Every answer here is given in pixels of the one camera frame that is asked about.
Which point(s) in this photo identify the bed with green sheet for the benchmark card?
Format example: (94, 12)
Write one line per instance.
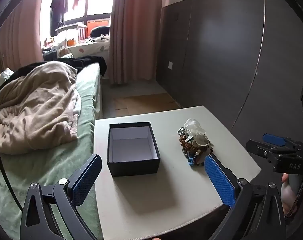
(66, 160)

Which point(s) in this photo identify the person's right hand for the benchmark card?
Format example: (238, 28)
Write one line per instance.
(289, 206)

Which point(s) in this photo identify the black cardboard box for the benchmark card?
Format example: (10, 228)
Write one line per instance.
(134, 167)

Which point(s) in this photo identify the beige blanket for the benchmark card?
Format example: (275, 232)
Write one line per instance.
(36, 105)

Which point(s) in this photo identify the hanging dark clothes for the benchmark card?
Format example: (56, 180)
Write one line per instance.
(58, 7)

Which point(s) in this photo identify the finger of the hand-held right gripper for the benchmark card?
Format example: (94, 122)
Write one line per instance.
(260, 148)
(274, 139)

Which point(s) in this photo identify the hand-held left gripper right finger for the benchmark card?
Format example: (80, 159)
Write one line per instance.
(220, 182)

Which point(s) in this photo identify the white wall socket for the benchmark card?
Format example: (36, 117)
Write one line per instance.
(171, 65)

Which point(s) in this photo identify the patterned white bedding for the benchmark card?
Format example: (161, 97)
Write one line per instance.
(89, 48)

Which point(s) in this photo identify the black cloth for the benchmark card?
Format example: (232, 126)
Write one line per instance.
(91, 61)

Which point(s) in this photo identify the dark grey wardrobe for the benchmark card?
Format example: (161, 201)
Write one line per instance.
(216, 55)

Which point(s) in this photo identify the pink curtain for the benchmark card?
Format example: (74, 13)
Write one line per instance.
(21, 37)
(136, 30)

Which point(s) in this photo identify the pile of jewelry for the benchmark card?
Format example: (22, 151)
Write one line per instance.
(194, 140)

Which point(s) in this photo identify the orange board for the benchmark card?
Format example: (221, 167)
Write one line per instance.
(94, 24)

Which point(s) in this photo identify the black cushion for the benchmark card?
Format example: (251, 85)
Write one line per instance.
(99, 31)

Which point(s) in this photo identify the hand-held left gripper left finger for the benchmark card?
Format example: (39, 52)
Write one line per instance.
(85, 180)

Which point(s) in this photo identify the white drying rack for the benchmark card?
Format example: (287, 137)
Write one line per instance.
(71, 28)

